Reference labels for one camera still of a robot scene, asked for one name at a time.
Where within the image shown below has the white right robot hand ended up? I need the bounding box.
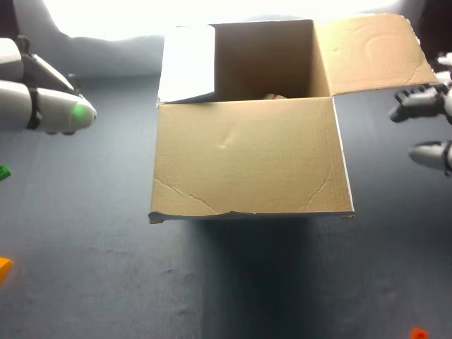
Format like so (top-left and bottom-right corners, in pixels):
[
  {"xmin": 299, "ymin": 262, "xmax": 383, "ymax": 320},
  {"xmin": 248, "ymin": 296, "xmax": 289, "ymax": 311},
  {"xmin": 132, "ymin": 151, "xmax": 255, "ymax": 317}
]
[{"xmin": 387, "ymin": 52, "xmax": 452, "ymax": 177}]

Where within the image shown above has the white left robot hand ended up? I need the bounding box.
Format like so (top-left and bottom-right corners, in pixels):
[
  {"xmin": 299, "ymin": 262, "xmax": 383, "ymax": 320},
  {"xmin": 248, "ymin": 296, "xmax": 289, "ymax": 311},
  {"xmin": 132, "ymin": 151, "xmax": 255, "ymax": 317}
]
[{"xmin": 0, "ymin": 35, "xmax": 98, "ymax": 137}]

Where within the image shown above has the cardboard box with flaps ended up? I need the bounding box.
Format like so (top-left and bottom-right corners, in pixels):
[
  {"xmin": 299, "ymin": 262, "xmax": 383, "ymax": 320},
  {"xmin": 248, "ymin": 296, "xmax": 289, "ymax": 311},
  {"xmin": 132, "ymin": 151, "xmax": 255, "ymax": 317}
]
[{"xmin": 147, "ymin": 13, "xmax": 439, "ymax": 225}]

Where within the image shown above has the white backdrop cloth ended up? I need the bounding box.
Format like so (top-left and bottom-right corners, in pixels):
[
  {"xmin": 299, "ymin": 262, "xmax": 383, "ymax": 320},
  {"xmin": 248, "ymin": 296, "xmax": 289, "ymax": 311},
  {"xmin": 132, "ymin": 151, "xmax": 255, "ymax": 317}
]
[{"xmin": 13, "ymin": 0, "xmax": 424, "ymax": 78}]

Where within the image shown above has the grey table cloth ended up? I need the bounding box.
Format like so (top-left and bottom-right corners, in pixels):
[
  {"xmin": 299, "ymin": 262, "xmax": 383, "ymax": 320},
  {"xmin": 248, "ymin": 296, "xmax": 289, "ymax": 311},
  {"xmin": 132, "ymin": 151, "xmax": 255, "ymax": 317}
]
[{"xmin": 0, "ymin": 58, "xmax": 452, "ymax": 339}]

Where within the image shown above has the yellow-orange toy block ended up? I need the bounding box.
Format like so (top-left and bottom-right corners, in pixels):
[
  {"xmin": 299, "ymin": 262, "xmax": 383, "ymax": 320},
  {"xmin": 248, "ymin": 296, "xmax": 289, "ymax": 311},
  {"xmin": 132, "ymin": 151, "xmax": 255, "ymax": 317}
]
[{"xmin": 0, "ymin": 257, "xmax": 14, "ymax": 287}]

